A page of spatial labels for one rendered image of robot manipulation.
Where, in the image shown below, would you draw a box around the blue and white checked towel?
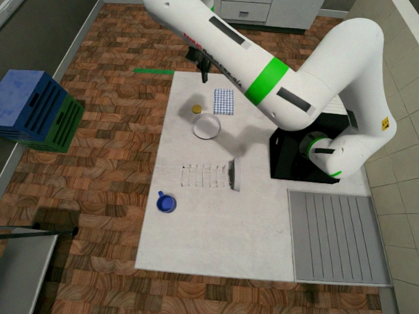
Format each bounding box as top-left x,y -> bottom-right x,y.
213,89 -> 234,115

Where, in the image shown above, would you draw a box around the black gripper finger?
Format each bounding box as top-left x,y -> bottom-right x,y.
202,56 -> 213,84
196,61 -> 204,83

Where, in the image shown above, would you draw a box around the white ribbed draining mat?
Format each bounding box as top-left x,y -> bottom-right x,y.
322,95 -> 347,114

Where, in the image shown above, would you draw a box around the blue mug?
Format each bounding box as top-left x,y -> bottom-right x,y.
156,191 -> 177,213

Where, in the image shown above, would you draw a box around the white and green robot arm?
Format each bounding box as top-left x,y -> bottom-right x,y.
143,0 -> 397,179

